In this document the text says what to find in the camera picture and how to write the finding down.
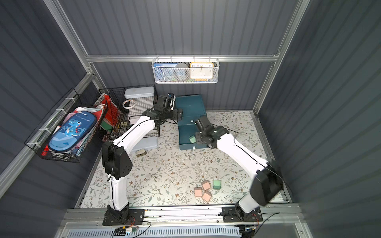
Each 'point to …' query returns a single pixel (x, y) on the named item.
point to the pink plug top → (206, 186)
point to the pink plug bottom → (207, 196)
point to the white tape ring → (128, 100)
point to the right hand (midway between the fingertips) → (205, 136)
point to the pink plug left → (198, 191)
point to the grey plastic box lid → (134, 91)
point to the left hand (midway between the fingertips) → (178, 112)
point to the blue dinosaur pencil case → (72, 132)
